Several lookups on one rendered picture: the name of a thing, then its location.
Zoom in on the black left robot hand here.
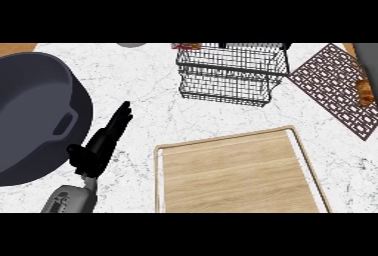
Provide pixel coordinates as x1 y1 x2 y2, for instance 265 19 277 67
67 100 135 179

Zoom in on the pale wooden tray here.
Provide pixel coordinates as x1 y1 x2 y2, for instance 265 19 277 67
154 125 333 214

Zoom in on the dark grey pot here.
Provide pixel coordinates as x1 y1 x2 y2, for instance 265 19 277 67
0 51 95 188

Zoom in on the grey round object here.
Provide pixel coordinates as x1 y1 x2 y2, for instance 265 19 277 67
116 42 148 49

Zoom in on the red and yellow packet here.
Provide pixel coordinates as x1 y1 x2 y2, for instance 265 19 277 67
170 42 203 51

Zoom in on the brown patterned placemat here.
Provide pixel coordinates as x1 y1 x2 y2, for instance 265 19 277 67
287 43 378 142

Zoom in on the brown croissant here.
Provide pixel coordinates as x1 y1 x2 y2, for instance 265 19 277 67
355 77 377 108

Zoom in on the dark grey appliance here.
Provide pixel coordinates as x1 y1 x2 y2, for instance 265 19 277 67
354 42 378 95

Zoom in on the black wire tiered basket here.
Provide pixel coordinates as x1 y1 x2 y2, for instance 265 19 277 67
175 42 293 108

